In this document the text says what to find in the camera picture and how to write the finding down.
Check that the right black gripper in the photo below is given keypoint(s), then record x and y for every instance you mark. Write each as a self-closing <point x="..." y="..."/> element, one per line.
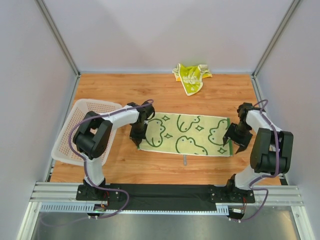
<point x="237" y="136"/>

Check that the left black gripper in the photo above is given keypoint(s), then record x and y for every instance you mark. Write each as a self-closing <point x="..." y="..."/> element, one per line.
<point x="136" y="135"/>

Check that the green frog pattern towel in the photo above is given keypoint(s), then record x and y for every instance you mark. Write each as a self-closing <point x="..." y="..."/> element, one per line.
<point x="187" y="134"/>

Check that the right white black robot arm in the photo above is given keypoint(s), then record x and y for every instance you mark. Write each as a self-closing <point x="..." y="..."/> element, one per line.
<point x="270" y="156"/>

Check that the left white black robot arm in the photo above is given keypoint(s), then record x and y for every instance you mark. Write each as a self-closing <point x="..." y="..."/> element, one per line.
<point x="89" y="139"/>

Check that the white plastic basket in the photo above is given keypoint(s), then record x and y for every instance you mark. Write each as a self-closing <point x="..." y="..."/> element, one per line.
<point x="61" y="150"/>

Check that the crumpled yellow green towel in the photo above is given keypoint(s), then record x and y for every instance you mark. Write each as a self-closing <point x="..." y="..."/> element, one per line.
<point x="191" y="77"/>

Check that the slotted grey cable duct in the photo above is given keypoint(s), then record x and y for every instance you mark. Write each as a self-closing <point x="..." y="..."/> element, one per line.
<point x="90" y="208"/>

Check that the aluminium front rail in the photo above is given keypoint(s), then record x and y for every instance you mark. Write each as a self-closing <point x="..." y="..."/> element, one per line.
<point x="278" y="195"/>

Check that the right aluminium frame post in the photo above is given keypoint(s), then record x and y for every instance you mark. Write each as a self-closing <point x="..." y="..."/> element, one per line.
<point x="294" y="5"/>

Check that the aluminium frame post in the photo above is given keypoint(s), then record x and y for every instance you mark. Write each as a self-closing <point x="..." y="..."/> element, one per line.
<point x="294" y="5"/>
<point x="57" y="35"/>

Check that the left aluminium frame post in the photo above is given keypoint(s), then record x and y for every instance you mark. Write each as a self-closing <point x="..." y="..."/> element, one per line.
<point x="57" y="35"/>

